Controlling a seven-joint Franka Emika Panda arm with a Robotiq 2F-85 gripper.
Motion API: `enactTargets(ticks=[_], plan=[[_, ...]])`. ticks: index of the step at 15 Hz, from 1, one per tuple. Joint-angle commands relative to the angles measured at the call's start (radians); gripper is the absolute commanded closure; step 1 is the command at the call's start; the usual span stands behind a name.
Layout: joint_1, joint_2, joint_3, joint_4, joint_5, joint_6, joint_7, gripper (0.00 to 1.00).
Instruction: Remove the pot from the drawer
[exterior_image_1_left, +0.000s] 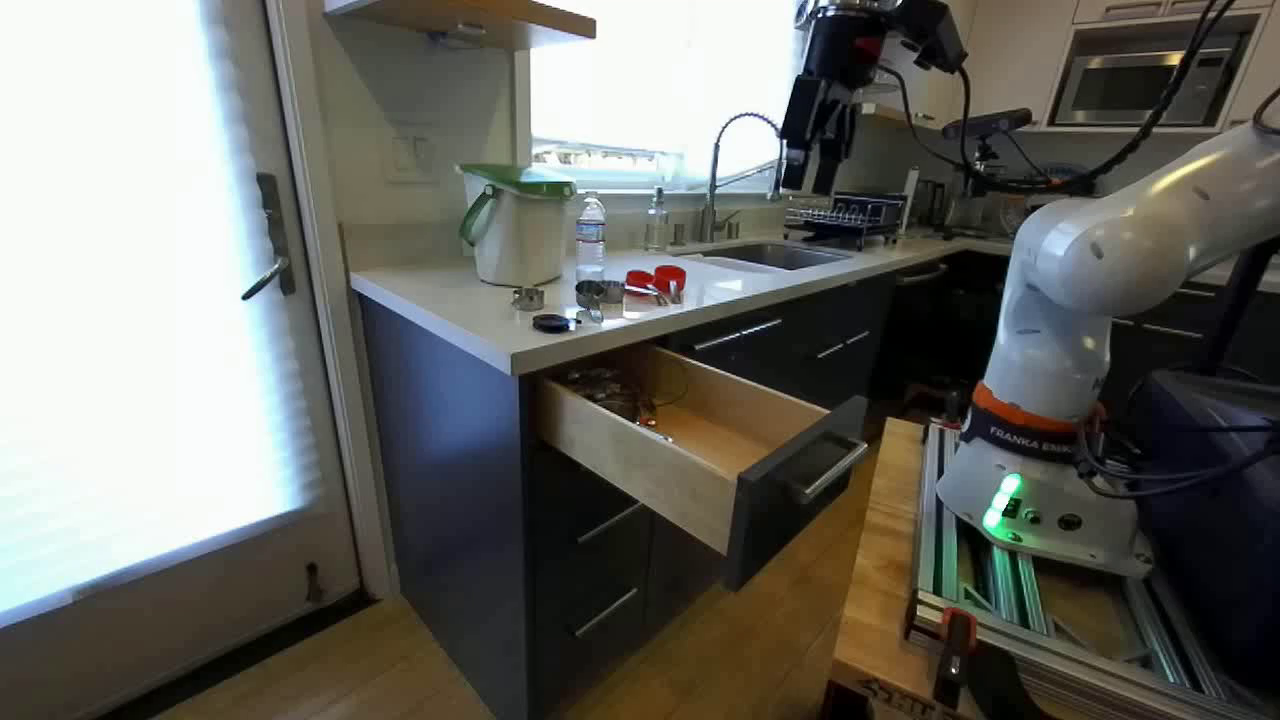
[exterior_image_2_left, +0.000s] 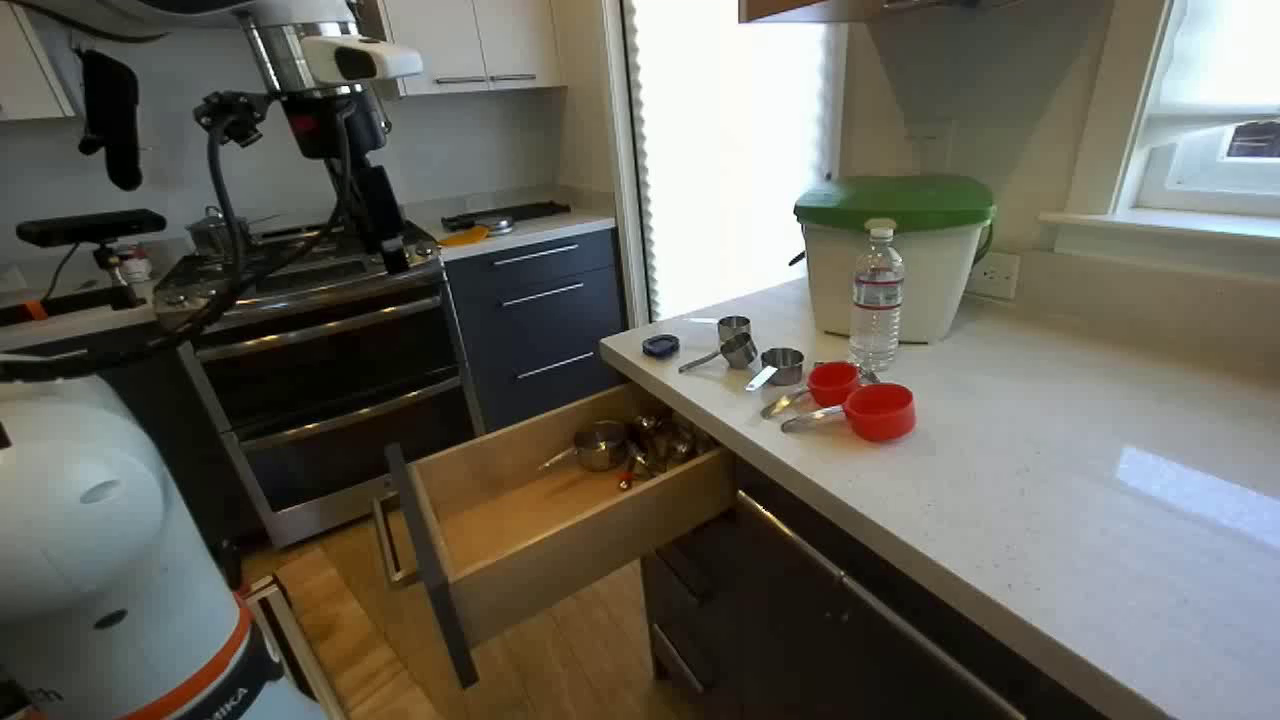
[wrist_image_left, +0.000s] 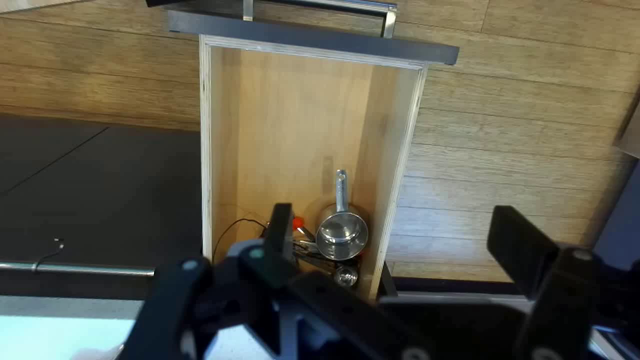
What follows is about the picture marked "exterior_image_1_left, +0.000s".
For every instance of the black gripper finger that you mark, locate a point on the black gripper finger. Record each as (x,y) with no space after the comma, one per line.
(792,162)
(834,162)

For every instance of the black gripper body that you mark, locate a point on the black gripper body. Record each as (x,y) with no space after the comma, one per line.
(834,65)

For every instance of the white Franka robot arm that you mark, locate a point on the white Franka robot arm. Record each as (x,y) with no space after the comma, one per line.
(1067,266)

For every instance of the wooden drawer with dark front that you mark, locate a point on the wooden drawer with dark front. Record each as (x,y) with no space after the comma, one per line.
(720,426)

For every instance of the black dish rack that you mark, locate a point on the black dish rack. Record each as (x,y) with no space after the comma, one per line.
(852,218)

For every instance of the chrome curved faucet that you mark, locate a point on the chrome curved faucet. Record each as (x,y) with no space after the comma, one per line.
(714,173)

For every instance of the steel kitchen sink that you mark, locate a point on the steel kitchen sink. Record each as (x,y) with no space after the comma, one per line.
(774,253)

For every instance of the clear soap dispenser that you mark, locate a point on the clear soap dispenser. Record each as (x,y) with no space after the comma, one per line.
(656,220)

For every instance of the bright kitchen window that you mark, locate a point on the bright kitchen window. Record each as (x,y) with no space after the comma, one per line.
(653,82)

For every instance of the small red cup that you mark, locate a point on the small red cup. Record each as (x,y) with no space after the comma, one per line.
(669,282)
(643,282)

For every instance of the dark low cabinet row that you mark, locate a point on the dark low cabinet row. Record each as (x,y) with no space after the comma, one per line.
(933,322)

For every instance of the clear plastic water bottle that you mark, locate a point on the clear plastic water bottle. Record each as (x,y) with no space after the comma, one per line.
(588,241)

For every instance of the small dark cup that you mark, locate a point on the small dark cup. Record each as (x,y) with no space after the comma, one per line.
(600,294)

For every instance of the white bucket with green lid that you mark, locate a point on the white bucket with green lid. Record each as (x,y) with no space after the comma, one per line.
(517,225)

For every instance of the black round disc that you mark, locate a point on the black round disc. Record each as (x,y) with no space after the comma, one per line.
(548,322)

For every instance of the steel built-in microwave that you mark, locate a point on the steel built-in microwave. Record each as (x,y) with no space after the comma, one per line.
(1145,73)

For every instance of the wooden cart top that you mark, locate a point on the wooden cart top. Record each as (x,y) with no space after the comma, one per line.
(885,562)

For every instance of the black slanted stand pole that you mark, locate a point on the black slanted stand pole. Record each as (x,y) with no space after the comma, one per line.
(1235,307)

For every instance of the dark kitchen cabinet white countertop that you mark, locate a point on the dark kitchen cabinet white countertop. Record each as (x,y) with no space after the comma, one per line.
(455,453)

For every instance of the red clamp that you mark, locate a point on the red clamp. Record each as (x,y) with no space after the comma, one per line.
(955,653)

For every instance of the dark blue box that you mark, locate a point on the dark blue box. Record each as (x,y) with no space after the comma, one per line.
(1206,532)

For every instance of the white glass door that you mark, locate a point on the white glass door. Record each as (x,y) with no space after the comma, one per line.
(147,333)

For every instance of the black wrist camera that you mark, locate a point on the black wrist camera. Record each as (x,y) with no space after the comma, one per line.
(928,35)

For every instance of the black camera on stand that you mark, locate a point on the black camera on stand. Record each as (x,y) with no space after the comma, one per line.
(985,125)

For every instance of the wooden wall shelf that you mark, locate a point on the wooden wall shelf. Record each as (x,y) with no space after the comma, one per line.
(483,17)

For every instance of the white wall outlet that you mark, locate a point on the white wall outlet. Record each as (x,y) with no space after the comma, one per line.
(409,154)

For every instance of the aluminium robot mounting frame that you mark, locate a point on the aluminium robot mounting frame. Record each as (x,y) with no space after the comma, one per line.
(1043,602)

